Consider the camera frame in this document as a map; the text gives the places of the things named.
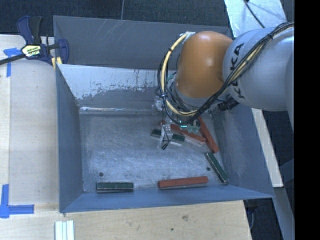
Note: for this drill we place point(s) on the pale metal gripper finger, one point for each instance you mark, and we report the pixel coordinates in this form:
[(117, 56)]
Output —
[(170, 137), (162, 136)]

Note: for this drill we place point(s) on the dark green flat block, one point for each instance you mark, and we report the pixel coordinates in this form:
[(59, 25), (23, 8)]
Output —
[(179, 138), (115, 186), (217, 167)]

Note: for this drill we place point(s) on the grey metal bin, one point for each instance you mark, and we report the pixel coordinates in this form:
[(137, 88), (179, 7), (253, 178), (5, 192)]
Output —
[(125, 156)]

